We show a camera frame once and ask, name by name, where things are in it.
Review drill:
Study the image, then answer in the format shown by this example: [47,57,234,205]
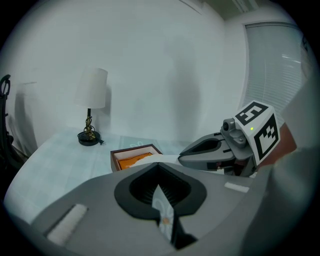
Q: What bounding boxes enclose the small grey fisheye camera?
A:
[222,118,236,133]

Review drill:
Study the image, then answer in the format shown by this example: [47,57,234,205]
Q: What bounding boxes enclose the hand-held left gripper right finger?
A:
[157,161,257,251]

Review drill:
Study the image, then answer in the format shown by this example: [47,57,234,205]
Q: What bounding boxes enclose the person's right forearm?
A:
[259,122,298,171]

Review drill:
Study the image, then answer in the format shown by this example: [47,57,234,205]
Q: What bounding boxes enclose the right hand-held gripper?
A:
[178,99,280,177]

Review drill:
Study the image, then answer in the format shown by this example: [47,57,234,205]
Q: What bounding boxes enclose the grey window blinds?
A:
[242,21,305,125]

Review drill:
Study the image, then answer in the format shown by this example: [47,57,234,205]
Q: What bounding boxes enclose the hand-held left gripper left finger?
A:
[31,161,176,256]

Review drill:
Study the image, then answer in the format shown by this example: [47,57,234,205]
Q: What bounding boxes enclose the white shade table lamp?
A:
[73,65,109,147]

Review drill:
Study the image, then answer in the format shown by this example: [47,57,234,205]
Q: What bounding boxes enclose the tall black office chair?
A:
[0,74,29,171]

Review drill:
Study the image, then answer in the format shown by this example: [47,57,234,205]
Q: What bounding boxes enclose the orange packet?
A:
[117,153,154,171]

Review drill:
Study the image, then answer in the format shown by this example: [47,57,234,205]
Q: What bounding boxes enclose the brown wooden tissue box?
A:
[110,143,164,174]

